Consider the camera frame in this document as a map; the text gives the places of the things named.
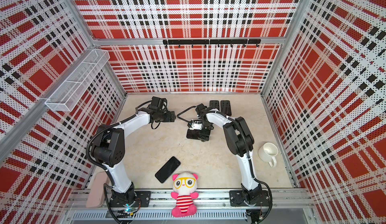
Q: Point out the white wire mesh basket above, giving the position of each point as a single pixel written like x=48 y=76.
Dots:
x=69 y=93

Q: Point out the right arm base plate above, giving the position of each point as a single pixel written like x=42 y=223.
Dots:
x=244 y=198

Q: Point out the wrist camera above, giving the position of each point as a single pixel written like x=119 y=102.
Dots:
x=158 y=104
x=195 y=125

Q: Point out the black phone case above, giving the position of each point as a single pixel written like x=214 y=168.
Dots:
x=190 y=134
x=215 y=104

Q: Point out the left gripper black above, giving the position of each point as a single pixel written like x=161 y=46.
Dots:
x=170 y=118

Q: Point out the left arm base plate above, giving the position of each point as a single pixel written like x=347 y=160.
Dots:
x=130 y=199

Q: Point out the pink phone case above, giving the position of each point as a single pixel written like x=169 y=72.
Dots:
x=96 y=196

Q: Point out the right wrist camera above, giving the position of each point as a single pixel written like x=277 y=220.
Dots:
x=195 y=125

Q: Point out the white-edged phone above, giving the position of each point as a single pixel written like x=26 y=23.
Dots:
x=226 y=107

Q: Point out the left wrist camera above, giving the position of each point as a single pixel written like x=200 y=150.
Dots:
x=158 y=104

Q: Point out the pink panda plush toy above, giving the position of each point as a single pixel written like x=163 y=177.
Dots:
x=184 y=192

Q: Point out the black hook rail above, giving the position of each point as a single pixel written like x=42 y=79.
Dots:
x=211 y=42

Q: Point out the blue phone black screen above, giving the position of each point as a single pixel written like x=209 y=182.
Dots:
x=167 y=169

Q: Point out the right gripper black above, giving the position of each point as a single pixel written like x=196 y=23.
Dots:
x=206 y=133

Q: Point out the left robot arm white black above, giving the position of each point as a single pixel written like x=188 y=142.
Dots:
x=106 y=148

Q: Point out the white mug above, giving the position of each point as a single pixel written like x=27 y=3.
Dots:
x=268 y=153

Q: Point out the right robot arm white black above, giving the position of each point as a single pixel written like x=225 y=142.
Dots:
x=240 y=143

